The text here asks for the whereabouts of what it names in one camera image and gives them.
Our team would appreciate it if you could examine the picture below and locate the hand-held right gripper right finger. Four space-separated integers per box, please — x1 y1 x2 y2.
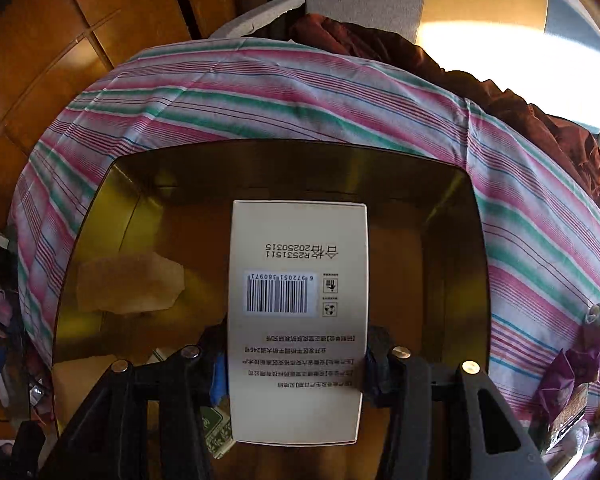
362 325 553 480

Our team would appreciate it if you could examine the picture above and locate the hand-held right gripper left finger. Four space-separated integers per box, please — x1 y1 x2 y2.
40 317 229 480

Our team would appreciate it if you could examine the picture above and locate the gold metal tin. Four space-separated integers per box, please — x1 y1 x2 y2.
51 140 492 480

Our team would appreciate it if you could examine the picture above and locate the cream cardboard box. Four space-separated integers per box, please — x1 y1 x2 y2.
227 200 369 447

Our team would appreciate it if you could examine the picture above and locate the green packet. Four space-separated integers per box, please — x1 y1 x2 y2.
200 402 236 461

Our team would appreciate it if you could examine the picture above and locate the purple snack packet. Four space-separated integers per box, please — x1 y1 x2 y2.
536 332 600 453

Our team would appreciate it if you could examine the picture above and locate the pink cloth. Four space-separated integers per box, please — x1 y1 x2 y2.
0 285 18 328

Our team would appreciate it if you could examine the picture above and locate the striped bedsheet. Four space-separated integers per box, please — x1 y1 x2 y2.
7 37 600 480

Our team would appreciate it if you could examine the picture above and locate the brown duvet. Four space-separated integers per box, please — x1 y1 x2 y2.
289 12 600 221

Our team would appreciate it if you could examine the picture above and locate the white foam strip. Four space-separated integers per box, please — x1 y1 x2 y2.
210 0 307 40

